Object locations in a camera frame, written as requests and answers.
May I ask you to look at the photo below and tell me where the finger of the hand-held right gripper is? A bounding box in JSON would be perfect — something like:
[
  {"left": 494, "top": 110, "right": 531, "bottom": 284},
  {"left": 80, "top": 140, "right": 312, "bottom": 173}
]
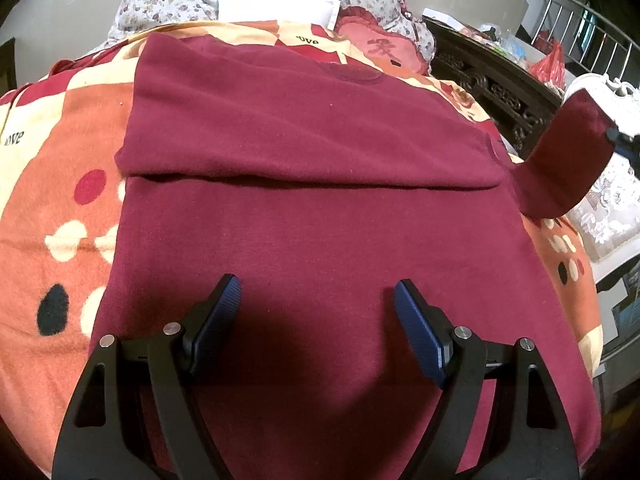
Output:
[{"left": 606, "top": 126, "right": 640, "bottom": 162}]

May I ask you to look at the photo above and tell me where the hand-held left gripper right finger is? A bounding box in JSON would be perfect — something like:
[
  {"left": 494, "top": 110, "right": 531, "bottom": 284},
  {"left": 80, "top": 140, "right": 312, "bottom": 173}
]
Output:
[{"left": 393, "top": 279, "right": 581, "bottom": 480}]

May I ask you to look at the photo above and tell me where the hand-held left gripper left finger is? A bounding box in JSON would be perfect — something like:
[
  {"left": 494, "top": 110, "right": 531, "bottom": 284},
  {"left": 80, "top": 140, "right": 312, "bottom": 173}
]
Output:
[{"left": 51, "top": 273, "right": 243, "bottom": 480}]

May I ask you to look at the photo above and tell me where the maroon sweater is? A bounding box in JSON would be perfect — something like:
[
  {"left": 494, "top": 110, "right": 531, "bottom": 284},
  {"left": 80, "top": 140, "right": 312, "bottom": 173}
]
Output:
[{"left": 87, "top": 29, "right": 617, "bottom": 478}]

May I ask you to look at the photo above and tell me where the white lace cloth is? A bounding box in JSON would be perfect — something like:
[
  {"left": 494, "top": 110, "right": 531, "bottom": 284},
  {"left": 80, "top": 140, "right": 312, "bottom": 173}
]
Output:
[{"left": 562, "top": 73, "right": 640, "bottom": 266}]

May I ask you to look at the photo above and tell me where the red plastic bag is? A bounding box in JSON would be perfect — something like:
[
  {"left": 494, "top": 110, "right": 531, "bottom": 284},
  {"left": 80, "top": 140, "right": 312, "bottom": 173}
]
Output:
[{"left": 529, "top": 42, "right": 567, "bottom": 88}]

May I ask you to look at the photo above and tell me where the metal railing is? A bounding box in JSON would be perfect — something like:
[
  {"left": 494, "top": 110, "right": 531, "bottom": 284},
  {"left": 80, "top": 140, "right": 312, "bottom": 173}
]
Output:
[{"left": 530, "top": 0, "right": 640, "bottom": 81}]

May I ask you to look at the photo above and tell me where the printed rose blanket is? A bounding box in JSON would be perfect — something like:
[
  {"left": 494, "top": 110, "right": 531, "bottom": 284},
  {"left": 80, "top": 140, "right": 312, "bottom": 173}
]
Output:
[{"left": 0, "top": 19, "right": 608, "bottom": 476}]

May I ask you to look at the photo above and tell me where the red embroidered cushion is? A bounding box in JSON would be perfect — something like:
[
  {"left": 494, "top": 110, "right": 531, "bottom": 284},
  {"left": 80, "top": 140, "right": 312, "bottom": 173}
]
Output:
[{"left": 334, "top": 6, "right": 432, "bottom": 77}]

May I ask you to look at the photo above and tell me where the white pillow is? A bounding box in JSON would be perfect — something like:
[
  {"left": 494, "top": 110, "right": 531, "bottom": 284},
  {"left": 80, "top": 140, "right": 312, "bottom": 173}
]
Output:
[{"left": 218, "top": 0, "right": 342, "bottom": 31}]

